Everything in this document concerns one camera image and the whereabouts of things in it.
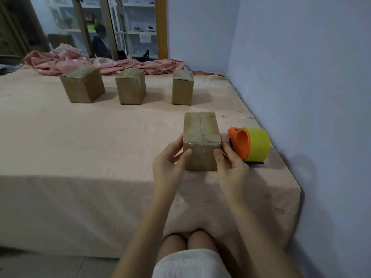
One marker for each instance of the person's left forearm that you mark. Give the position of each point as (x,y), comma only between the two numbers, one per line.
(145,237)

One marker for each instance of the person's left hand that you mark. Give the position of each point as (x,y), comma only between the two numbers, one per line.
(166,167)

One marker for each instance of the person's right thumb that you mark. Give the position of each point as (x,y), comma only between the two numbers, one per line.
(219,160)

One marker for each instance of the pale pink bed sheet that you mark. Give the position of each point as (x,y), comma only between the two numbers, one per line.
(87,147)

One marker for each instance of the person's left thumb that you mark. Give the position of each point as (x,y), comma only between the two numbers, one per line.
(183,159)

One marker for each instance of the dark wooden furniture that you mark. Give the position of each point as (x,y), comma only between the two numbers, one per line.
(17,26)

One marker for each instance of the white shelf unit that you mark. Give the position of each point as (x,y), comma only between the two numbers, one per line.
(134,23)

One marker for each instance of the orange tape dispenser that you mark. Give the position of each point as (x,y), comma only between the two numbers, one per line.
(239,143)

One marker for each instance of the wooden ladder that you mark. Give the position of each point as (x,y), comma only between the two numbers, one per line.
(107,23)

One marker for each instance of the crumpled pink satin blanket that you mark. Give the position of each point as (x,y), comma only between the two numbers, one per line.
(72,62)

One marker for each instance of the wooden door frame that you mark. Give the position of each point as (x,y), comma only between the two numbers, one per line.
(161,26)

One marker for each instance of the yellow tape roll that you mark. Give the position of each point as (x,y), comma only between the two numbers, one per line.
(258,145)

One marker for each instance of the person's right hand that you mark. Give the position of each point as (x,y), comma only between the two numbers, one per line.
(234,176)

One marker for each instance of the person's white shorts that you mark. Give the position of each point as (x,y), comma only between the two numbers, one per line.
(191,264)

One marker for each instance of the person's legs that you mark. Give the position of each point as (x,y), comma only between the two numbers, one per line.
(200,238)

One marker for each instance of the black shoe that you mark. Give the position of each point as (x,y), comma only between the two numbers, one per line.
(145,56)

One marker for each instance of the person's right forearm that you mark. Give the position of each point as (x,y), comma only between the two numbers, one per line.
(260,243)

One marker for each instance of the taped brown cardboard box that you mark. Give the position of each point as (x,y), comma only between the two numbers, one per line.
(82,85)
(201,133)
(182,88)
(131,87)

